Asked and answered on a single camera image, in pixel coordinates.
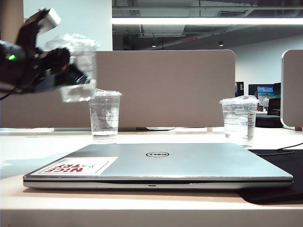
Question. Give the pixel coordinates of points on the tall clear cup with logo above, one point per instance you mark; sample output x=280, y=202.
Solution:
x=106, y=118

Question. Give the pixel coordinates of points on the wide brown desk partition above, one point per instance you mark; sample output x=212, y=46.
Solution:
x=165, y=82

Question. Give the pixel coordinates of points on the black mouse pad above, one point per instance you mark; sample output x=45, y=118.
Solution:
x=281, y=179

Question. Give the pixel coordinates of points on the computer monitor with blue picture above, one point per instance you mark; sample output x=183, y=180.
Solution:
x=264, y=91

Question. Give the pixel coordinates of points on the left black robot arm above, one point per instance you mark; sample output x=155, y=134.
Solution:
x=10, y=63

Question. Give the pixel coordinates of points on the small clear plastic cup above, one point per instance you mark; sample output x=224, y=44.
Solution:
x=82, y=50

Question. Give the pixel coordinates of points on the brown partition with white edge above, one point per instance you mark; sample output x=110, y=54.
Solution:
x=293, y=89

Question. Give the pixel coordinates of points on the long ceiling light strip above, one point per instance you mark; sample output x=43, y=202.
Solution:
x=203, y=20

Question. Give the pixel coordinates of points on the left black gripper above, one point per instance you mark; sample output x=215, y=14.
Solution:
x=50, y=60

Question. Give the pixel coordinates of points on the black office chair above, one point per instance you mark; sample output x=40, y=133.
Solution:
x=274, y=106

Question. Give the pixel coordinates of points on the dark sign with numeral two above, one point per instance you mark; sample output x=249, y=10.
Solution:
x=241, y=88

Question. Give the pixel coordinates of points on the silver Dell laptop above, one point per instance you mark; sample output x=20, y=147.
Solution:
x=180, y=165

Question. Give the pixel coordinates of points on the clear cup with white label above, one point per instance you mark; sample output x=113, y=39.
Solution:
x=237, y=123

